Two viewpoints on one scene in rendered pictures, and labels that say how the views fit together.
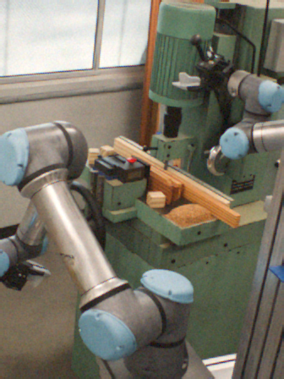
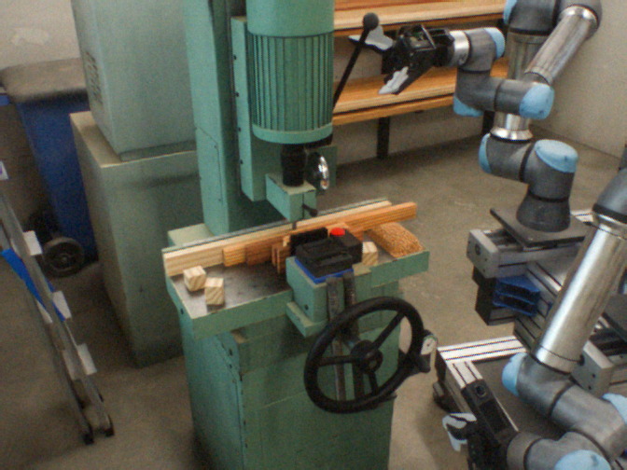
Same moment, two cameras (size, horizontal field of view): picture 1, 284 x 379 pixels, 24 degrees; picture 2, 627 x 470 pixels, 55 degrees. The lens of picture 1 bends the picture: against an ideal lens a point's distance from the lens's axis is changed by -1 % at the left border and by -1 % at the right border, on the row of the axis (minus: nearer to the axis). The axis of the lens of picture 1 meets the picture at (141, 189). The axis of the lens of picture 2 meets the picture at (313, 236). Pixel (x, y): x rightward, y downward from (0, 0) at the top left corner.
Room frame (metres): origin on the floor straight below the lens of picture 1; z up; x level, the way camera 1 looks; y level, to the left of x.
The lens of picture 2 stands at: (1.77, 1.15, 1.64)
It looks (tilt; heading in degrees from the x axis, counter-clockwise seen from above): 29 degrees down; 283
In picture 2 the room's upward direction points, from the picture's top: straight up
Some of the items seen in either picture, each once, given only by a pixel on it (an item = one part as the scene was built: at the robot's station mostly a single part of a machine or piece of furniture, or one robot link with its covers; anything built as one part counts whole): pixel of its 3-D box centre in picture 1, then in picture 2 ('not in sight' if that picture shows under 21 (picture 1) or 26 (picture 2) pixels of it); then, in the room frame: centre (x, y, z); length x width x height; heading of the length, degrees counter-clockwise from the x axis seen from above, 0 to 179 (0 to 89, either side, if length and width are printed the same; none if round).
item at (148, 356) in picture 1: (158, 344); not in sight; (1.25, -0.08, 0.87); 0.15 x 0.15 x 0.10
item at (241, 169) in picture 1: (239, 159); (316, 164); (2.10, -0.32, 1.02); 0.09 x 0.07 x 0.12; 41
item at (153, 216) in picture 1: (135, 194); (310, 280); (2.04, 0.02, 0.87); 0.61 x 0.30 x 0.06; 41
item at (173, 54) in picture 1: (181, 53); (291, 61); (2.10, -0.07, 1.35); 0.18 x 0.18 x 0.31
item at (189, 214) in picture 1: (190, 211); (395, 234); (1.87, -0.16, 0.92); 0.14 x 0.09 x 0.04; 131
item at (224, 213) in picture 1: (180, 187); (326, 231); (2.04, -0.13, 0.92); 0.54 x 0.02 x 0.04; 41
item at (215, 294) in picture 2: (93, 156); (215, 291); (2.21, 0.18, 0.92); 0.04 x 0.03 x 0.05; 12
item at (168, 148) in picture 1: (173, 147); (291, 197); (2.11, -0.09, 1.03); 0.14 x 0.07 x 0.09; 131
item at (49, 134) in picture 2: not in sight; (80, 163); (3.56, -1.32, 0.48); 0.64 x 0.54 x 0.97; 44
